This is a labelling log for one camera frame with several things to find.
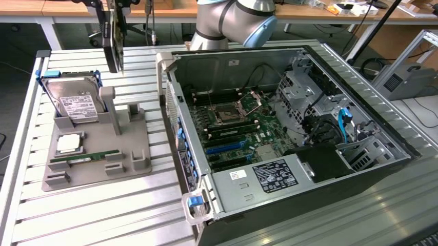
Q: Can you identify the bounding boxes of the graphics card with metal bracket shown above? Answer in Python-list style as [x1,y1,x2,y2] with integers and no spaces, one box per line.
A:
[96,0,126,77]

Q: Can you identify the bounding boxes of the black office chair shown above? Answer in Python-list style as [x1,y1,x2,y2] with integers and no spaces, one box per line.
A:
[88,23,160,47]

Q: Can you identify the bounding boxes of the cardboard box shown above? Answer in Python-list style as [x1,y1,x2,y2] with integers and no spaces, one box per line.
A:
[157,0,187,10]

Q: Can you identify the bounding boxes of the wooden desk white legs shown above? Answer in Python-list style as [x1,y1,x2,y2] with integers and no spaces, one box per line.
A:
[0,0,199,51]
[272,0,438,56]

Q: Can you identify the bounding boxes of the black open PC case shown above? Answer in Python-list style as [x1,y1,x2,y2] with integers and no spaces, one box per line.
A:
[154,45,422,246]

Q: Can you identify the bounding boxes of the hard disk in blue caddy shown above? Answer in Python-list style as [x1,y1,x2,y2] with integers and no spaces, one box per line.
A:
[33,69,109,126]

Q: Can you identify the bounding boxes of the CPU socket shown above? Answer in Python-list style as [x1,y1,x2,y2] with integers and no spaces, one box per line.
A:
[212,104,245,124]

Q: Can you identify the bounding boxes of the silver CPU chip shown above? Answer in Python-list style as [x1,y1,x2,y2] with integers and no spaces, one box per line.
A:
[56,134,82,152]

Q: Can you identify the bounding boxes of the grey plastic parts rack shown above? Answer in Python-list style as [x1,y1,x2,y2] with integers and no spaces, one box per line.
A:
[40,86,153,192]

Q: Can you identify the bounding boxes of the metal socket cover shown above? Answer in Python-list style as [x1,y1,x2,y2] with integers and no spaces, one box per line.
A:
[236,90,264,114]

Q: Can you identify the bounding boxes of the black RAM slot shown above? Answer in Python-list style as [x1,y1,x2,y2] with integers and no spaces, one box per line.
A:
[201,119,257,132]

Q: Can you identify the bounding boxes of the dark RAM stick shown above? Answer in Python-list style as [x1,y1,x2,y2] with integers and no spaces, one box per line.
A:
[207,125,260,140]

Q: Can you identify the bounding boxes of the green RAM stick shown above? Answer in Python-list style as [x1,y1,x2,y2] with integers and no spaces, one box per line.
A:
[49,150,124,163]

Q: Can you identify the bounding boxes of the black expansion slot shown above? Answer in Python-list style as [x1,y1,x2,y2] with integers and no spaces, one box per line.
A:
[204,138,244,149]
[208,156,248,171]

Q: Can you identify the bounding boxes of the green Dell motherboard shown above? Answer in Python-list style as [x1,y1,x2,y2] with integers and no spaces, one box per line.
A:
[185,87,297,173]

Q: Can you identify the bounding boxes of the white box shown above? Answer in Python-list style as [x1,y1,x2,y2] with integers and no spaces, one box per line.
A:
[332,3,379,17]

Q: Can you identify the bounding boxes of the silver chipset heatsink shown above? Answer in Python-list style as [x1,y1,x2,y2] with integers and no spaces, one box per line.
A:
[256,146,277,158]

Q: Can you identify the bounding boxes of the black tripod pole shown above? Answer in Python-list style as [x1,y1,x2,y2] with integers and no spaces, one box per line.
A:
[344,0,403,64]

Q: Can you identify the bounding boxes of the grey power supply unit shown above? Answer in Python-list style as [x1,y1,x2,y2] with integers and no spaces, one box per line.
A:
[208,153,315,215]

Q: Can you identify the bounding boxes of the dark keyboard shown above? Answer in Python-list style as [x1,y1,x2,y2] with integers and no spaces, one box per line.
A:
[397,234,438,246]

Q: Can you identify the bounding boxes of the robot wrist cable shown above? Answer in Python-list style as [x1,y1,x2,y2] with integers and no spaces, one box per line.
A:
[145,0,158,46]

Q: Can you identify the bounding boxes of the black power wire bundle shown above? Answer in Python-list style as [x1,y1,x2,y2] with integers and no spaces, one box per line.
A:
[299,91,343,144]

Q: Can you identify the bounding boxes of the blue SATA wire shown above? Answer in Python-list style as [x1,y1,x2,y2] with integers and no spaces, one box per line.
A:
[336,107,349,146]

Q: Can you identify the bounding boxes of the aluminium profile frame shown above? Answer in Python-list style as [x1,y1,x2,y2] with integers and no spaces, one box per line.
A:
[371,28,438,85]

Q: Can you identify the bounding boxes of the grey box with black handle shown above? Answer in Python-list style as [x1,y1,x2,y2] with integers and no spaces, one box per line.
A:
[371,64,438,101]

